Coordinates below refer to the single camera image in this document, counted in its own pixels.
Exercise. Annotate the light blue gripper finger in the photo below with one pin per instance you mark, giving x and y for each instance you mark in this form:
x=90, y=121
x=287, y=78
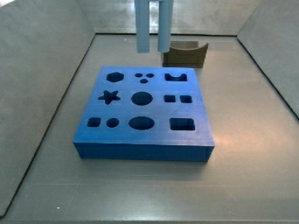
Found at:
x=166, y=11
x=142, y=25

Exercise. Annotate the dark brown curved-notch block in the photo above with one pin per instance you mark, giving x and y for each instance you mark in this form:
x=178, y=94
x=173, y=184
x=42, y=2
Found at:
x=186, y=54

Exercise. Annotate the blue shape-sorter block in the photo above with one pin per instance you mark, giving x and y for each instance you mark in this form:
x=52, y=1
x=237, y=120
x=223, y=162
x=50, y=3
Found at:
x=145, y=114

